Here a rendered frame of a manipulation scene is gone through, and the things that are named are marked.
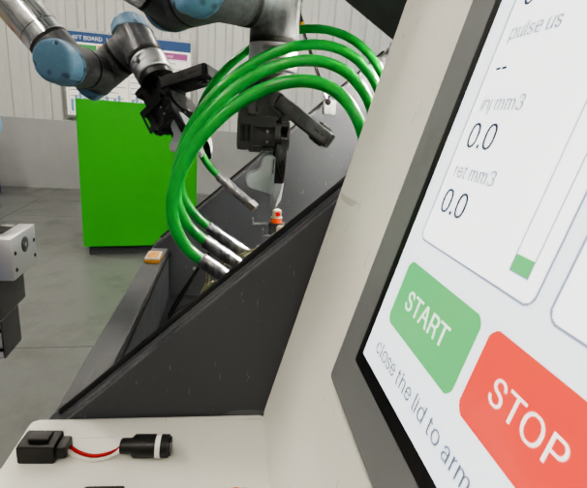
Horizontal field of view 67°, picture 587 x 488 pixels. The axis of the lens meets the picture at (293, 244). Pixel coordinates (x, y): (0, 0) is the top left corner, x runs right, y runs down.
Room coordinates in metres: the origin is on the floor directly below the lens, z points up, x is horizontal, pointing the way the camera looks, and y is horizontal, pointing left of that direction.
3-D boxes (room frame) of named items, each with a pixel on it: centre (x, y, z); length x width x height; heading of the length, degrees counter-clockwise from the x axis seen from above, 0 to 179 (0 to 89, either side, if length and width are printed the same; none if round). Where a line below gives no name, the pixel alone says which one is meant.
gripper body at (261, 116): (0.74, 0.06, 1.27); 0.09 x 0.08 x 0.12; 99
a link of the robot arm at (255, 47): (0.74, 0.05, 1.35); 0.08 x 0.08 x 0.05
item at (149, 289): (0.71, 0.27, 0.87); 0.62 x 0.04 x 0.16; 9
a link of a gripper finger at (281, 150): (0.72, 0.03, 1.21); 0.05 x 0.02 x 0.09; 9
